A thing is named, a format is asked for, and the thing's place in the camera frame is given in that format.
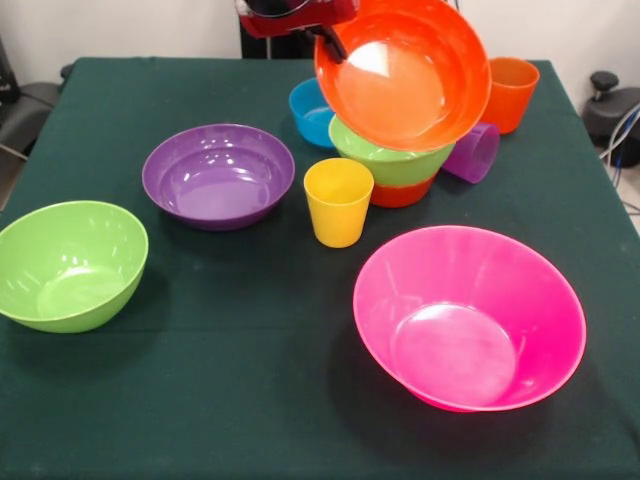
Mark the pink plastic bowl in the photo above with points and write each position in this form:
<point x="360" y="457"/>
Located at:
<point x="465" y="320"/>

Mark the purple plastic cup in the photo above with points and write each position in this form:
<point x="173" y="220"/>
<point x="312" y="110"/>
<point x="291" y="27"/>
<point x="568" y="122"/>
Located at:
<point x="475" y="157"/>

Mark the dark green tablecloth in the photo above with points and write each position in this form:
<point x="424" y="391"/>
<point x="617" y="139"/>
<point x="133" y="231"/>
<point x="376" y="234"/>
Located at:
<point x="150" y="410"/>

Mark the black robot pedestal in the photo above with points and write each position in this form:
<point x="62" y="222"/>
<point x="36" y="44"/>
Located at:
<point x="280" y="47"/>

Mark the small orange plastic bowl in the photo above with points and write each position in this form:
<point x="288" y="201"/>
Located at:
<point x="400" y="196"/>

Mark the yellow plastic cup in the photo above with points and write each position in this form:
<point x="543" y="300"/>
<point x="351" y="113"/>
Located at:
<point x="340" y="210"/>

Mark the blue plastic bowl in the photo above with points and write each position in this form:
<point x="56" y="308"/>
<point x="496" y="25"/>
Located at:
<point x="307" y="115"/>

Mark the black chair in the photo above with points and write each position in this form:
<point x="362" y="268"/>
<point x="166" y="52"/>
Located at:
<point x="25" y="115"/>

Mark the orange plastic cup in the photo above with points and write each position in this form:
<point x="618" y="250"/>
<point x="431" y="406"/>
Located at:
<point x="515" y="100"/>

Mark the large orange plastic bowl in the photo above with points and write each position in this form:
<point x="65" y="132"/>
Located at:
<point x="400" y="85"/>

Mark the green plastic bowl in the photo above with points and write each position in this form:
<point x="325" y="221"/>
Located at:
<point x="65" y="265"/>
<point x="400" y="169"/>

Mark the purple plastic bowl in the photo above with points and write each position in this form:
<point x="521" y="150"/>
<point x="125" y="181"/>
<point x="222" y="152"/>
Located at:
<point x="215" y="180"/>

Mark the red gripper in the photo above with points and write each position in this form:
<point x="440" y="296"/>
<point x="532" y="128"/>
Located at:
<point x="290" y="22"/>

